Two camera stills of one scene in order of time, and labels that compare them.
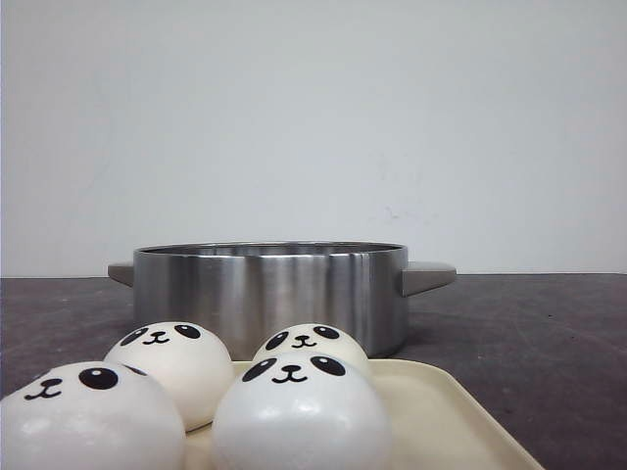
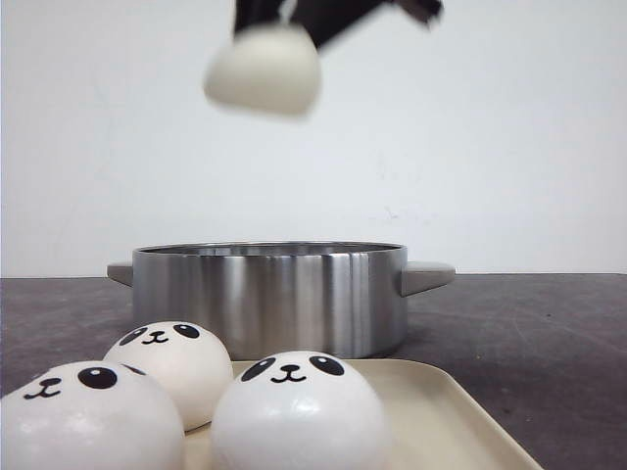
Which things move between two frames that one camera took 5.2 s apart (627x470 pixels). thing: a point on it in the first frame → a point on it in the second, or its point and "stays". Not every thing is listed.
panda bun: [89, 416] stays
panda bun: [302, 410] stays
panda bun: [186, 359] stays
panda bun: [311, 337] → [273, 69]
